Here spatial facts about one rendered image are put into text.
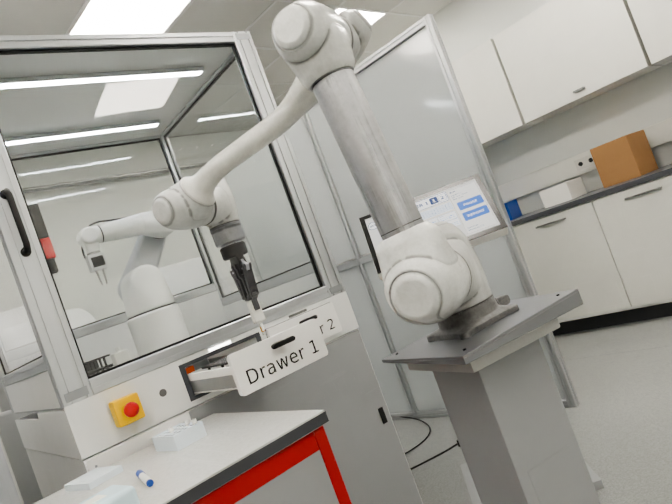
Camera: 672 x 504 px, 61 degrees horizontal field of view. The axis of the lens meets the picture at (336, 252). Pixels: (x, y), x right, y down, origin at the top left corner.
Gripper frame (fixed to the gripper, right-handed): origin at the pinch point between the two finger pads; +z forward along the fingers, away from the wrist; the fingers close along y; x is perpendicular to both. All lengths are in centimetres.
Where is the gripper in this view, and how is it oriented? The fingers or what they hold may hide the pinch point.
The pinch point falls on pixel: (255, 310)
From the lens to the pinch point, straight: 165.8
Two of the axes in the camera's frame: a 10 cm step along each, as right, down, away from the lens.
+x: -8.2, 2.9, -4.9
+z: 3.5, 9.4, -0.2
